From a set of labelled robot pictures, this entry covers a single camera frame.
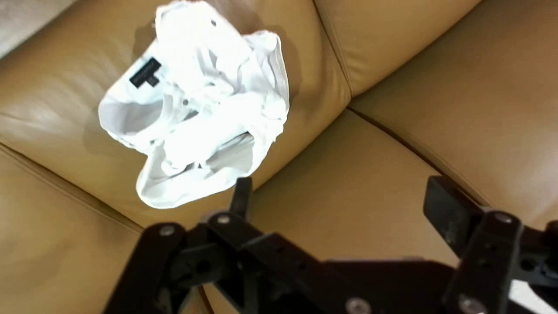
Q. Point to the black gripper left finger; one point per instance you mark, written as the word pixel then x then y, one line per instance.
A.
pixel 233 263

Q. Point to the brown leather sofa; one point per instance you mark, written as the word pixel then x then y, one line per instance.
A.
pixel 408 116

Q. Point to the white clothing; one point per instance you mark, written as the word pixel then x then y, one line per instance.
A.
pixel 204 106

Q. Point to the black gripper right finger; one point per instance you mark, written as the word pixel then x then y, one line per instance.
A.
pixel 495 256

